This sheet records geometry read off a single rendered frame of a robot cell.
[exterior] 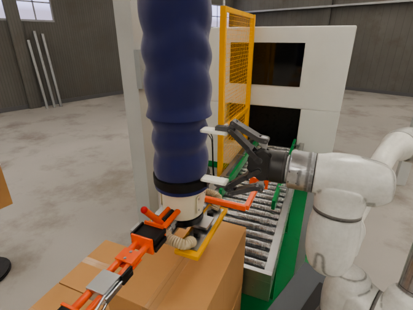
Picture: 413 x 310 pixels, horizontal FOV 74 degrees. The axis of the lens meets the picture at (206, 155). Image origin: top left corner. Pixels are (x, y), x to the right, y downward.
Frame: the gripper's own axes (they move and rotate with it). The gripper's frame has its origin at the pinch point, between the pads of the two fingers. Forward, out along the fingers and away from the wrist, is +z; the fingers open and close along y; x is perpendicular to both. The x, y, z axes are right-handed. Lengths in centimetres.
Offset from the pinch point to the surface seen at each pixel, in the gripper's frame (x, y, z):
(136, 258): -9.5, 33.1, 18.8
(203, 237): 19.7, 44.8, 9.5
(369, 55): 1123, 31, -164
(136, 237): -2.9, 31.9, 23.7
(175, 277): 12, 63, 19
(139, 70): 127, -4, 110
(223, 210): 40, 45, 8
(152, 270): 12, 63, 30
